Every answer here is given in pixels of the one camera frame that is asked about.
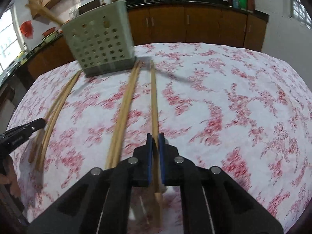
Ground green perforated utensil holder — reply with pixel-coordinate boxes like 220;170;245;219
61;1;136;78

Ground person left hand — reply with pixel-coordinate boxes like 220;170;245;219
1;155;21;198

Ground red plastic bag hanging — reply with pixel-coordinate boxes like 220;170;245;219
20;21;33;39

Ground barred window right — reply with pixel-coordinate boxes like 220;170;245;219
290;0;311;30

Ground floral red white tablecloth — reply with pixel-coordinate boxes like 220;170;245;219
12;43;311;231

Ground brown lower kitchen cabinets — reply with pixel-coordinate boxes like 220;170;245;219
27;0;269;79

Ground green basin with red lid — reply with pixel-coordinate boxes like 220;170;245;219
42;27;59;43

